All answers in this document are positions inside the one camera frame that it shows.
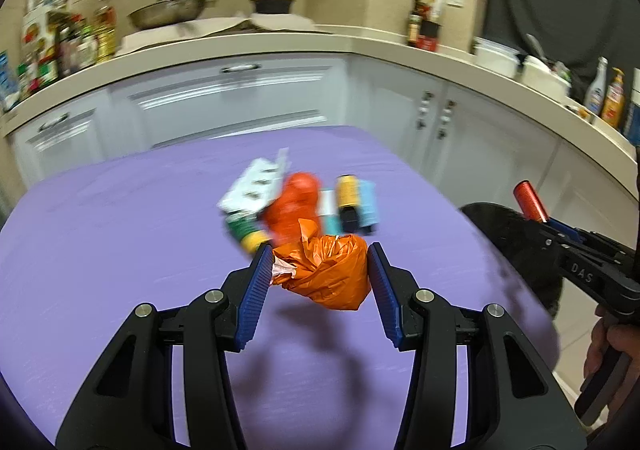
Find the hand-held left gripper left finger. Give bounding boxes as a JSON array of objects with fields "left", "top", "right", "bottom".
[{"left": 55, "top": 244, "right": 275, "bottom": 450}]

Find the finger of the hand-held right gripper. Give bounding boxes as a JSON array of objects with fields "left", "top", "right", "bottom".
[
  {"left": 537, "top": 222, "right": 569, "bottom": 263},
  {"left": 547, "top": 219, "right": 640, "bottom": 281}
]

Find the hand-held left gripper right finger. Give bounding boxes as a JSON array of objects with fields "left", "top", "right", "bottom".
[{"left": 366, "top": 242, "right": 587, "bottom": 450}]

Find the small red bottle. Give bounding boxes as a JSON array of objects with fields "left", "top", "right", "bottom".
[{"left": 513, "top": 181, "right": 549, "bottom": 223}]

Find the black-lined trash bin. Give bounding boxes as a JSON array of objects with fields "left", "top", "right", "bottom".
[{"left": 460, "top": 201, "right": 566, "bottom": 321}]

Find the orange plastic bag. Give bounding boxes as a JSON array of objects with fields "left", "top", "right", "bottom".
[{"left": 271, "top": 219, "right": 374, "bottom": 311}]

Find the teal white tube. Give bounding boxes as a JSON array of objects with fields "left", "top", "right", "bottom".
[{"left": 319, "top": 189, "right": 342, "bottom": 236}]

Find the person's right hand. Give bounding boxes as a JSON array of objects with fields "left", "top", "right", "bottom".
[{"left": 584, "top": 317, "right": 640, "bottom": 382}]

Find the green bottle yellow cap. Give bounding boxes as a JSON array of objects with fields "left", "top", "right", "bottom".
[{"left": 224, "top": 211, "right": 271, "bottom": 257}]

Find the light blue packet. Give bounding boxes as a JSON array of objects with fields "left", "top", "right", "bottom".
[{"left": 359, "top": 181, "right": 379, "bottom": 235}]

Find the crumpled red-orange plastic bag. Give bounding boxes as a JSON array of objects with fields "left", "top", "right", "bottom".
[{"left": 264, "top": 172, "right": 322, "bottom": 245}]

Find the small yellow bottle black cap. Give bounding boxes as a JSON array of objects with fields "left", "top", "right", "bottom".
[{"left": 335, "top": 173, "right": 362, "bottom": 233}]

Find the white blister pack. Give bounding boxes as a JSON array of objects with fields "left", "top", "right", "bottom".
[{"left": 217, "top": 147, "right": 291, "bottom": 217}]

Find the blue detergent pouch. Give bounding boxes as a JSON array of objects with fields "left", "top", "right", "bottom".
[{"left": 622, "top": 94, "right": 640, "bottom": 147}]

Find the orange dish soap bottle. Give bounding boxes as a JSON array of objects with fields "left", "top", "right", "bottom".
[{"left": 599, "top": 68, "right": 626, "bottom": 127}]

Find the white spray bottle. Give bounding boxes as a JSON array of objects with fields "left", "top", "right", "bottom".
[{"left": 583, "top": 56, "right": 609, "bottom": 117}]

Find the purple tablecloth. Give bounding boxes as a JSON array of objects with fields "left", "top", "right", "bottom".
[{"left": 0, "top": 125, "right": 561, "bottom": 450}]

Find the open white plastic container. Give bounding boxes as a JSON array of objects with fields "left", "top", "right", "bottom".
[{"left": 519, "top": 54, "right": 572, "bottom": 101}]

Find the lidded white plastic container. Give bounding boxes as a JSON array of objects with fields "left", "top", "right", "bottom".
[{"left": 472, "top": 36, "right": 521, "bottom": 80}]

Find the white kitchen cabinet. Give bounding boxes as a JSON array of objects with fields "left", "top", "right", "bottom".
[{"left": 7, "top": 52, "right": 640, "bottom": 281}]

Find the dark olive oil bottle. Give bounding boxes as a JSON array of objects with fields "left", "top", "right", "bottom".
[{"left": 405, "top": 0, "right": 424, "bottom": 48}]

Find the beige countertop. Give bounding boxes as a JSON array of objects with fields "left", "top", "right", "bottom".
[{"left": 0, "top": 27, "right": 640, "bottom": 161}]

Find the beige stove cover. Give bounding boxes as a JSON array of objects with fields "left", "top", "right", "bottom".
[{"left": 117, "top": 12, "right": 334, "bottom": 56}]

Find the black pot with lid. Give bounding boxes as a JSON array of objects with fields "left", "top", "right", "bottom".
[{"left": 249, "top": 0, "right": 296, "bottom": 16}]

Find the steel wok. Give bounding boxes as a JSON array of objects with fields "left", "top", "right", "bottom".
[{"left": 127, "top": 0, "right": 211, "bottom": 30}]

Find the yellow cooking oil bottle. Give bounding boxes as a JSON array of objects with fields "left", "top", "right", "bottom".
[{"left": 94, "top": 0, "right": 119, "bottom": 62}]

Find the row of condiment bottles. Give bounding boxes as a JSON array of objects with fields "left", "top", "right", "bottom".
[{"left": 16, "top": 0, "right": 98, "bottom": 101}]

